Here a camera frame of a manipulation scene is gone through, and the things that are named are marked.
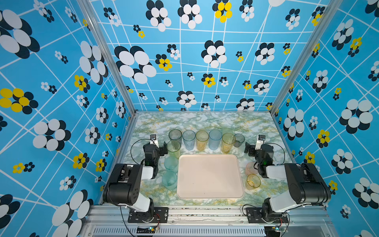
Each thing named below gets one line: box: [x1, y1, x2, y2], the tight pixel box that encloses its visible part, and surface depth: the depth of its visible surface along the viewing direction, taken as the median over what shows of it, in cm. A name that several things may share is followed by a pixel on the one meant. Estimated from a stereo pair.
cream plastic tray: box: [176, 154, 245, 199], surface depth 87 cm
